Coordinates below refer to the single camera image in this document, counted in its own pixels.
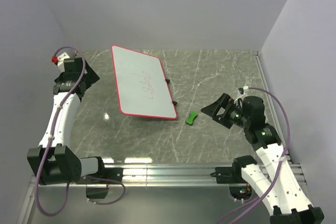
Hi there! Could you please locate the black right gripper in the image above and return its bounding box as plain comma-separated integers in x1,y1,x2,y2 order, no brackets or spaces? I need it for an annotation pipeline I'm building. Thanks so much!
200,92,250,129

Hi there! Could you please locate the green whiteboard eraser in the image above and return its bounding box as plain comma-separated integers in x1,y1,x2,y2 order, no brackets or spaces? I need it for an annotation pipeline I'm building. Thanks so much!
185,111,198,125

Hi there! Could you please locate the red framed whiteboard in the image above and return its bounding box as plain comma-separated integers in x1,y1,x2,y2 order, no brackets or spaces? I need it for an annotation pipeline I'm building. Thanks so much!
111,45,177,120

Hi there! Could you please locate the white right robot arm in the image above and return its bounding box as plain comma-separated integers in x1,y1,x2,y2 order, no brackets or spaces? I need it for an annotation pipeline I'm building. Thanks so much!
201,93,324,223

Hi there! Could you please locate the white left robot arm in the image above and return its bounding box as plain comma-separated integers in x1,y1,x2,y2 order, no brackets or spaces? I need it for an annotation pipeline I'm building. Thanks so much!
27,52,107,185

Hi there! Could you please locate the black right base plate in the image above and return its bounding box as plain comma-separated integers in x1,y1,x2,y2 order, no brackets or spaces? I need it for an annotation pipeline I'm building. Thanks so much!
210,166,236,184

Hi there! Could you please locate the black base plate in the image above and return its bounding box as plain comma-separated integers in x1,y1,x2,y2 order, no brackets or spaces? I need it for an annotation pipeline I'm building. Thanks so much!
210,166,236,184
84,167,123,184

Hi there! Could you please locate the aluminium side rail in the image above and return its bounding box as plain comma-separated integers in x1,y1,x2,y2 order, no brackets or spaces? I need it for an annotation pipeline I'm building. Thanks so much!
253,50,292,164

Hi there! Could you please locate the aluminium mounting rail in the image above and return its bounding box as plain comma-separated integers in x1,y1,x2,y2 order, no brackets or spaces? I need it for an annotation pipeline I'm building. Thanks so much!
28,163,307,188

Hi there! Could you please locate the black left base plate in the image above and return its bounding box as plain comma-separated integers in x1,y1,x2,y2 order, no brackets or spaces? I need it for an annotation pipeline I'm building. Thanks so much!
84,167,123,184

